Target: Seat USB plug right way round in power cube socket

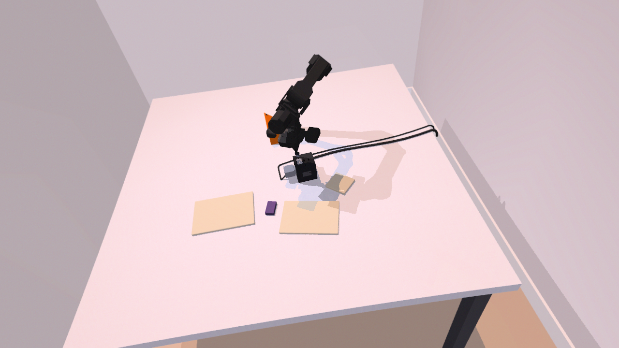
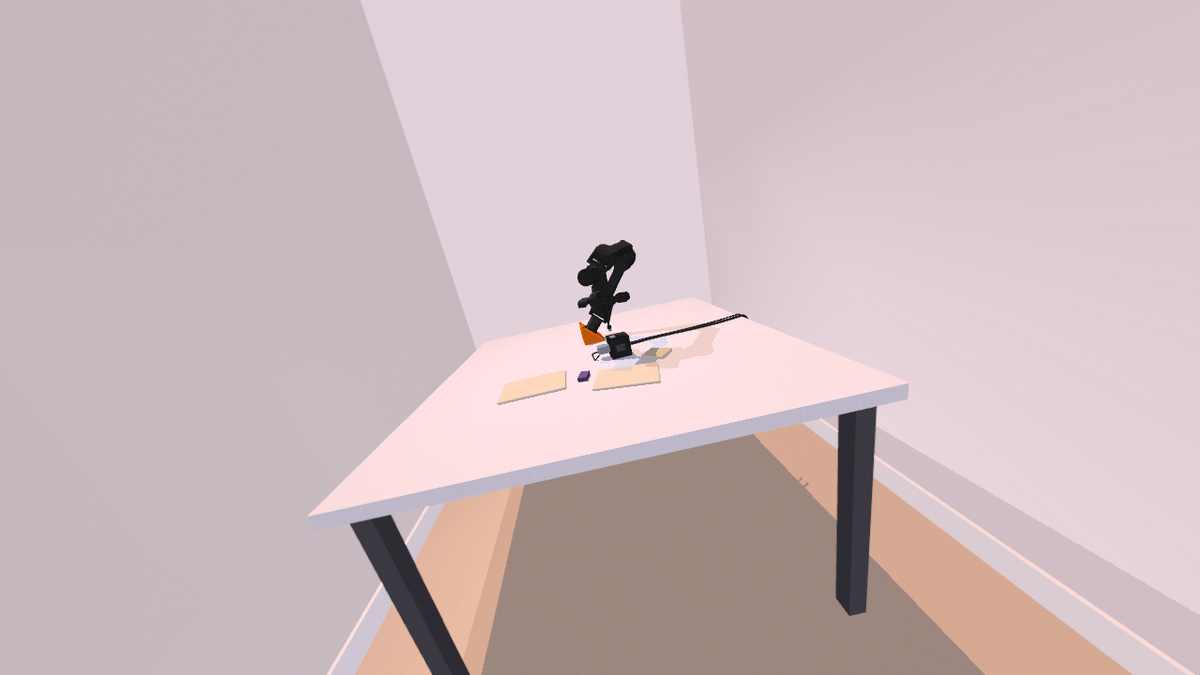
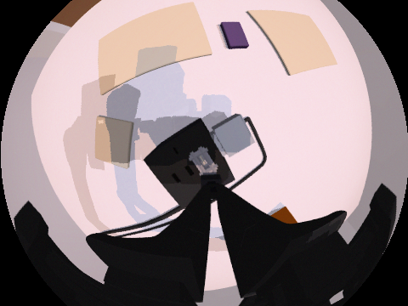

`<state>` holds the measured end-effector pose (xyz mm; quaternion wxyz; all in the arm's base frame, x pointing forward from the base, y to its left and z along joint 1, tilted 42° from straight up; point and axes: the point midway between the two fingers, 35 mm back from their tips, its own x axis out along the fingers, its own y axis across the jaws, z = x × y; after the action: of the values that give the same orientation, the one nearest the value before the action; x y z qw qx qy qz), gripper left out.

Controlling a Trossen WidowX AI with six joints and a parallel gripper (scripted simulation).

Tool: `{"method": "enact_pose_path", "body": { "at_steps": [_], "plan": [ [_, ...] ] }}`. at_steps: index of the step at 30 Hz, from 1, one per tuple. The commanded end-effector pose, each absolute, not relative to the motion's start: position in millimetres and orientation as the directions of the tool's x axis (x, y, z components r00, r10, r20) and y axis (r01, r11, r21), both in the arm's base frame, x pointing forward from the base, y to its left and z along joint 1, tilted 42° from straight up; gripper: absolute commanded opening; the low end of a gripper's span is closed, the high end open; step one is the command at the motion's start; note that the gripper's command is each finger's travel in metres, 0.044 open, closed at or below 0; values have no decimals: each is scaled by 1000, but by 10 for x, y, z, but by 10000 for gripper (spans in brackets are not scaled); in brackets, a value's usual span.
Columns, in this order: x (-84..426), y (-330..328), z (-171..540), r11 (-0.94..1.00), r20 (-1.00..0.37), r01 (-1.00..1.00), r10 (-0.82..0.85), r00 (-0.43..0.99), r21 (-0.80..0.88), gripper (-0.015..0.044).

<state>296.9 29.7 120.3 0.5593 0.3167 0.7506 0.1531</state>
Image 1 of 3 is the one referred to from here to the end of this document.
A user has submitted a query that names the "black usb cable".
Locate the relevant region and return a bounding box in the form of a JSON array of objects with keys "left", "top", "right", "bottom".
[{"left": 278, "top": 125, "right": 434, "bottom": 180}]

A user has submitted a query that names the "purple rectangular block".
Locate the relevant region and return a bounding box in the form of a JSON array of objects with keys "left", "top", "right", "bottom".
[{"left": 265, "top": 201, "right": 277, "bottom": 215}]

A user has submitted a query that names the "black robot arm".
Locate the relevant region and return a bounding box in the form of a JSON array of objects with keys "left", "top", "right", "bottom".
[{"left": 268, "top": 54, "right": 332, "bottom": 148}]

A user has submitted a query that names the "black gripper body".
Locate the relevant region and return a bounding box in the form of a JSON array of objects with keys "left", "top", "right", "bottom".
[{"left": 266, "top": 116, "right": 321, "bottom": 143}]

